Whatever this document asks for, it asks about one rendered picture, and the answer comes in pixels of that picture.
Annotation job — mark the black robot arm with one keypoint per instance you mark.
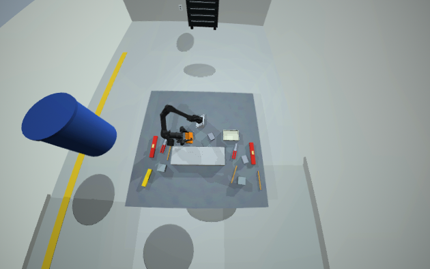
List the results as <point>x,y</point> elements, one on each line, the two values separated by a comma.
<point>168,134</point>

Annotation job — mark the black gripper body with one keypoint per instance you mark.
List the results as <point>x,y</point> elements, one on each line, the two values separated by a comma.
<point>179,135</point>

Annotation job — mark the yellow rectangular bar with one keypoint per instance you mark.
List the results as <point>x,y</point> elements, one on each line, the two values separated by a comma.
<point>149,172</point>

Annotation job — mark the red flat bar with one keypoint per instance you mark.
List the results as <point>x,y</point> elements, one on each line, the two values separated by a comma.
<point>252,153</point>
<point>153,149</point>

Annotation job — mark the white panel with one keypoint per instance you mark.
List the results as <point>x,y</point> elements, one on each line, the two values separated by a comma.
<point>198,156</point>

